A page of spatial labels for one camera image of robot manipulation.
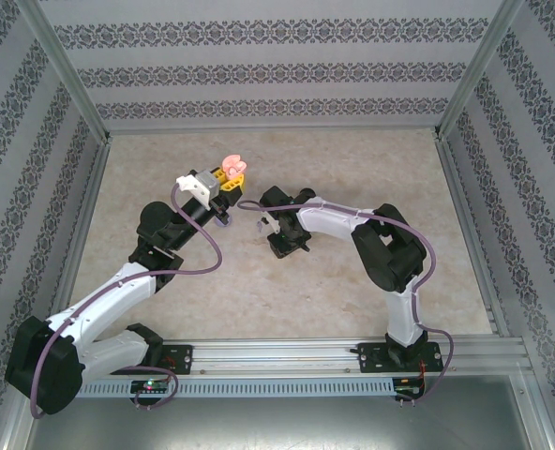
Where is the pink earbud charging case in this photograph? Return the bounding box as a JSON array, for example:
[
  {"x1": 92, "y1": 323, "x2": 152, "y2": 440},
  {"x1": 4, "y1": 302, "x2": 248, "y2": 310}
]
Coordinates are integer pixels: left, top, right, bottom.
[{"x1": 221, "y1": 154, "x2": 249, "y2": 180}]

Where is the left green circuit board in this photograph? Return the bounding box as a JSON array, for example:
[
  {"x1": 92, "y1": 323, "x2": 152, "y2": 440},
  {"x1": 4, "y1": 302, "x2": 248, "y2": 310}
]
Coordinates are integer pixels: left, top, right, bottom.
[{"x1": 130, "y1": 379, "x2": 170, "y2": 395}]

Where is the grey metal sheet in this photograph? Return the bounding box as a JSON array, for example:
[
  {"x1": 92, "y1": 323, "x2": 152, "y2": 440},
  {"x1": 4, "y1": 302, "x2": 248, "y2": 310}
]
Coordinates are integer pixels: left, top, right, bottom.
[{"x1": 23, "y1": 396, "x2": 534, "y2": 450}]

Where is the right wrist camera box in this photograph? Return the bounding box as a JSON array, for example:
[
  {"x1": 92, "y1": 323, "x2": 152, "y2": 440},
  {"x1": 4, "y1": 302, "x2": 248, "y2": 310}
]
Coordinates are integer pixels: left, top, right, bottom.
[{"x1": 258, "y1": 213, "x2": 281, "y2": 235}]

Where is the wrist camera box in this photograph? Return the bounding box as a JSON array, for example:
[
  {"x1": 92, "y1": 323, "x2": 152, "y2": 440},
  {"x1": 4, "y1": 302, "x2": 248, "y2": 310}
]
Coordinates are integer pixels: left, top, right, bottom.
[
  {"x1": 175, "y1": 167, "x2": 220, "y2": 211},
  {"x1": 258, "y1": 213, "x2": 281, "y2": 235}
]

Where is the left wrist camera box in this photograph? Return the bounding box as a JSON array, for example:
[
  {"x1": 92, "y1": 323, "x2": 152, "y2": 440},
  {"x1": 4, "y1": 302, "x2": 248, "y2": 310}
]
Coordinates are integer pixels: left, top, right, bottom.
[{"x1": 175, "y1": 167, "x2": 220, "y2": 211}]

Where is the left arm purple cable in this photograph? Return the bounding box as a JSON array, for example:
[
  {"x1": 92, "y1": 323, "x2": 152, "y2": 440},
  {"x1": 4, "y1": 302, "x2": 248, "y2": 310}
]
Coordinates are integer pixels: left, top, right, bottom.
[{"x1": 29, "y1": 182, "x2": 222, "y2": 418}]

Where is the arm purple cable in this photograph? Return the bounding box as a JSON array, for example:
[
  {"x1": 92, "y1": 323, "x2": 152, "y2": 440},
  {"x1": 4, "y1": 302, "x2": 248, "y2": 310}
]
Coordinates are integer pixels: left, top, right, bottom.
[
  {"x1": 237, "y1": 200, "x2": 457, "y2": 404},
  {"x1": 29, "y1": 182, "x2": 222, "y2": 418}
]

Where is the aluminium side rail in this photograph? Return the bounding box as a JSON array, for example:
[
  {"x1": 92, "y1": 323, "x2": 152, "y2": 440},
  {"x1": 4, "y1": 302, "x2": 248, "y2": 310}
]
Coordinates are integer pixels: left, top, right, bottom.
[
  {"x1": 434, "y1": 133, "x2": 513, "y2": 338},
  {"x1": 41, "y1": 138, "x2": 113, "y2": 342}
]

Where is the aluminium mounting rail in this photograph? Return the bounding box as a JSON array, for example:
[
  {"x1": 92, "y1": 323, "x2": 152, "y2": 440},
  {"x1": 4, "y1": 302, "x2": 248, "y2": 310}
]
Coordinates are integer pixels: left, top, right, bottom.
[{"x1": 22, "y1": 339, "x2": 527, "y2": 376}]

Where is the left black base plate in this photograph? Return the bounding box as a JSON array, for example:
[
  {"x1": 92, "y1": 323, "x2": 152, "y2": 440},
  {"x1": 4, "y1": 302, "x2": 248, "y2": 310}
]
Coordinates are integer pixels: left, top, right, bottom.
[{"x1": 111, "y1": 344, "x2": 194, "y2": 376}]

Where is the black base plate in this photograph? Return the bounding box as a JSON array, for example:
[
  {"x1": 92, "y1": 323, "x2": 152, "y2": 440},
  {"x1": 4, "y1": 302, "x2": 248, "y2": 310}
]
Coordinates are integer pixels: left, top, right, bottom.
[
  {"x1": 111, "y1": 344, "x2": 194, "y2": 376},
  {"x1": 356, "y1": 341, "x2": 445, "y2": 375}
]

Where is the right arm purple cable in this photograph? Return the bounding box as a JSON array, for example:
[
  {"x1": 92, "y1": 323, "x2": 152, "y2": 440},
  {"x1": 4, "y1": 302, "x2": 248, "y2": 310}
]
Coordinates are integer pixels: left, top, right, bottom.
[{"x1": 237, "y1": 200, "x2": 457, "y2": 404}]

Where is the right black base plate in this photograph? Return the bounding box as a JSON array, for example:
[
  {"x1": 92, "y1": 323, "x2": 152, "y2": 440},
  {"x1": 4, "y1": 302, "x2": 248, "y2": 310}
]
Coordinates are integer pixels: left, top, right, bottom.
[{"x1": 356, "y1": 341, "x2": 445, "y2": 375}]

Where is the slotted grey cable duct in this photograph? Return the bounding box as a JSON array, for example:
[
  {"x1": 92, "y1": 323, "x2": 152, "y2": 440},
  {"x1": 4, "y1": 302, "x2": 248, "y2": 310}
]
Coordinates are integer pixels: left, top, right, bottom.
[{"x1": 70, "y1": 378, "x2": 396, "y2": 398}]

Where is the aluminium frame post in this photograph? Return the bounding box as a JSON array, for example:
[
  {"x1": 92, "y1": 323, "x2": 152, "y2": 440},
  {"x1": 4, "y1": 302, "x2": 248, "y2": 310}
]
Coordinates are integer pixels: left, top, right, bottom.
[
  {"x1": 13, "y1": 0, "x2": 113, "y2": 144},
  {"x1": 435, "y1": 0, "x2": 526, "y2": 140}
]

